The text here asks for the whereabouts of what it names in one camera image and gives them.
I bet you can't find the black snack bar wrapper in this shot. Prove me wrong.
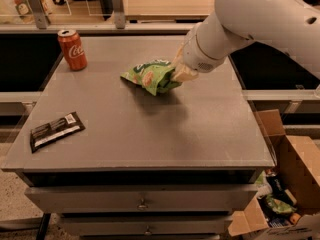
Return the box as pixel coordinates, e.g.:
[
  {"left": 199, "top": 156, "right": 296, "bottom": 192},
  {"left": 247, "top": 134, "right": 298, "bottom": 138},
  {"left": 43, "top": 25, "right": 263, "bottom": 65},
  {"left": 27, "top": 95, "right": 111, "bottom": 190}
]
[{"left": 30, "top": 112, "right": 85, "bottom": 153}]

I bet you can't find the metal bracket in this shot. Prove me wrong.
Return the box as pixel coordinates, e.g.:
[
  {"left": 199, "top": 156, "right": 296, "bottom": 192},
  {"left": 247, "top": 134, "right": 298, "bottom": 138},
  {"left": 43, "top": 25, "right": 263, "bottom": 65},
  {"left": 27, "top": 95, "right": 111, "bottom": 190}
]
[
  {"left": 28, "top": 0, "right": 49, "bottom": 29},
  {"left": 112, "top": 0, "right": 126, "bottom": 29}
]

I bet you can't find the lower grey drawer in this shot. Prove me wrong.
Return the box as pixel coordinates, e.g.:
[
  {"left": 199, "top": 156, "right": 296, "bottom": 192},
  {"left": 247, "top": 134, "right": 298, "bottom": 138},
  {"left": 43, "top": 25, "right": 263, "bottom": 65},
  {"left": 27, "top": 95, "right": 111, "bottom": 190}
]
[{"left": 59, "top": 215, "right": 232, "bottom": 236}]

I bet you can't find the upper grey drawer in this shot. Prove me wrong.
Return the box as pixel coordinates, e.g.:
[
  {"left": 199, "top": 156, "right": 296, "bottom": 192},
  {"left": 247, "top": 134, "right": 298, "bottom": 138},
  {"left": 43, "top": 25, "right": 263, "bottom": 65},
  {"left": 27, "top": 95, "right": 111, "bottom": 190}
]
[{"left": 25, "top": 184, "right": 256, "bottom": 213}]

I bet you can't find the middle metal bracket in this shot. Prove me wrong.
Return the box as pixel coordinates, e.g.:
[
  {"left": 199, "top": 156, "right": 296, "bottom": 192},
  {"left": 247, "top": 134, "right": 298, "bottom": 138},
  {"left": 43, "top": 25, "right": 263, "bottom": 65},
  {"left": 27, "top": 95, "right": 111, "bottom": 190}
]
[{"left": 112, "top": 0, "right": 126, "bottom": 29}]

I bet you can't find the green rice chip bag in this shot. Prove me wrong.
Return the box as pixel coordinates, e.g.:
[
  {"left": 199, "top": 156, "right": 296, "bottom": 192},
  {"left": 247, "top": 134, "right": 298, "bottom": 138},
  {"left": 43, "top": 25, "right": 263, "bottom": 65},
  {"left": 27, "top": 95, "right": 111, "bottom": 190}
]
[{"left": 121, "top": 60, "right": 182, "bottom": 96}]

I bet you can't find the grey drawer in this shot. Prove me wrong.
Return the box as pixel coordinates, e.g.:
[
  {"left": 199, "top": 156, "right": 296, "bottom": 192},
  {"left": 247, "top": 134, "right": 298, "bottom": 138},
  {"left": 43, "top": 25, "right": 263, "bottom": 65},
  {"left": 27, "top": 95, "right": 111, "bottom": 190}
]
[
  {"left": 59, "top": 215, "right": 232, "bottom": 236},
  {"left": 25, "top": 184, "right": 256, "bottom": 213}
]

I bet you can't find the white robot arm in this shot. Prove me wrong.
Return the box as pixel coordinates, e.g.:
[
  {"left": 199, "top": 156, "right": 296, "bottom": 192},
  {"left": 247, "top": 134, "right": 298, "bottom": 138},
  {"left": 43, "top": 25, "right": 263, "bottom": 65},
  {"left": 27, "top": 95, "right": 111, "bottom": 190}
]
[{"left": 171, "top": 0, "right": 320, "bottom": 82}]

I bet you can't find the green snack bag in box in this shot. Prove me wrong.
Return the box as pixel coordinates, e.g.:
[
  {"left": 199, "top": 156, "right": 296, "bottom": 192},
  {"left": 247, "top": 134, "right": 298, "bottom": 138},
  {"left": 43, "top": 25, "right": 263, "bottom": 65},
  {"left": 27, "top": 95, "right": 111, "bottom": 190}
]
[{"left": 265, "top": 195, "right": 296, "bottom": 215}]

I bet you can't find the brown cardboard box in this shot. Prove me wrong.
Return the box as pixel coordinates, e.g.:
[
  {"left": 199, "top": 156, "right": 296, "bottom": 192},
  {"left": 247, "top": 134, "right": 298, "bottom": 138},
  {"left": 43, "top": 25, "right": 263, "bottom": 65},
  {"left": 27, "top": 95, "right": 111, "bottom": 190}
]
[{"left": 228, "top": 110, "right": 320, "bottom": 240}]

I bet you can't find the red coke can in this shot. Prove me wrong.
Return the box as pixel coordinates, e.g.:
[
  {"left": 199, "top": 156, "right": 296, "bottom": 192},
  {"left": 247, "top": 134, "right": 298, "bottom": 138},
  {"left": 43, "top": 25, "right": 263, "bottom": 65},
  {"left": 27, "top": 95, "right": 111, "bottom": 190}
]
[{"left": 58, "top": 30, "right": 87, "bottom": 71}]

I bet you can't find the left metal bracket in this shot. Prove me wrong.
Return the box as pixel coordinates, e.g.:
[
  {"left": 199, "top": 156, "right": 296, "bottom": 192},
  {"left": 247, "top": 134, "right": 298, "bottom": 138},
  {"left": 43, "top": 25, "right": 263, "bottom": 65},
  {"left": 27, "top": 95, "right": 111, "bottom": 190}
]
[{"left": 28, "top": 0, "right": 49, "bottom": 29}]

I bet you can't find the dark snack pack in box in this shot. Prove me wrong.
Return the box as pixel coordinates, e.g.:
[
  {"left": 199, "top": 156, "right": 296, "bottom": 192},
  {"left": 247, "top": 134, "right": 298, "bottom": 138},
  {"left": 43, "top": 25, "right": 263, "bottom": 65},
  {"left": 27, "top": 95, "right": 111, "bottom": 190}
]
[{"left": 266, "top": 173, "right": 297, "bottom": 206}]

